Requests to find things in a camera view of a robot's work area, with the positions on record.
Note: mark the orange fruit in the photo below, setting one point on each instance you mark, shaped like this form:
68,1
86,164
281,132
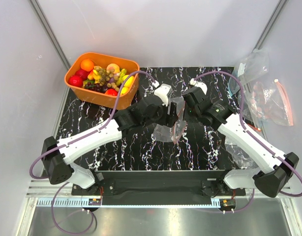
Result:
87,65

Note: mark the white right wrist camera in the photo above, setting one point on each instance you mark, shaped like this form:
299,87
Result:
199,84

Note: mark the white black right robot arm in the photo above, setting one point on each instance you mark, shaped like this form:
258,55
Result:
274,167

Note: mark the bright red apple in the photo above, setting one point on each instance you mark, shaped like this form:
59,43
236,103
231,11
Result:
76,81

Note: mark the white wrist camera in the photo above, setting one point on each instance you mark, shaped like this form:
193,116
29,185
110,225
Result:
199,84
163,92

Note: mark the dark red apple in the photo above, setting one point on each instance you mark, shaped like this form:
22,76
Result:
82,74

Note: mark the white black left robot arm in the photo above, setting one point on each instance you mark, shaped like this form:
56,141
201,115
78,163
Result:
59,161

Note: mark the yellow lemon small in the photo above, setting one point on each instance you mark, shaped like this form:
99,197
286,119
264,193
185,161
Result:
124,90

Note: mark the pink peach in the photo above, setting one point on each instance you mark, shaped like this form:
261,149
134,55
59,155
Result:
113,68

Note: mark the aluminium rail frame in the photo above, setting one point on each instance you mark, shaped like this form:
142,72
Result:
52,210

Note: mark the green yellow banana bunch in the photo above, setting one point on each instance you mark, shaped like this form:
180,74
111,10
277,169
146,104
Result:
118,76

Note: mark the yellow lemon large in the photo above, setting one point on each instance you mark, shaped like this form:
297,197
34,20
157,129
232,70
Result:
127,81

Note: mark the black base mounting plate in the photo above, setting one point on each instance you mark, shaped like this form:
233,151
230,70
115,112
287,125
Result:
118,183

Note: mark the filled zip bag red zipper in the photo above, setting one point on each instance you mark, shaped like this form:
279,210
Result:
268,102

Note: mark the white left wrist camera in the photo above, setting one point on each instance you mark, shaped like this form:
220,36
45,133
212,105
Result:
163,92

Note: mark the clear zip bag orange zipper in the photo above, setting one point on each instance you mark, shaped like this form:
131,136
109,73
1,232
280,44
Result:
172,132

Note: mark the dark purple grape bunch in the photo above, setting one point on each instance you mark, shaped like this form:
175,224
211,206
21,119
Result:
94,87

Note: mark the clear blue zip bag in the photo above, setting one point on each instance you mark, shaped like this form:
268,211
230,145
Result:
252,67

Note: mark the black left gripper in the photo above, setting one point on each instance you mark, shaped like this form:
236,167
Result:
168,120

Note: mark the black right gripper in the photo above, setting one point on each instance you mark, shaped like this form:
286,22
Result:
186,104

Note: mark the orange plastic fruit basket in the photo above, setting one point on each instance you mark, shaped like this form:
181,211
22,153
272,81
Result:
101,98

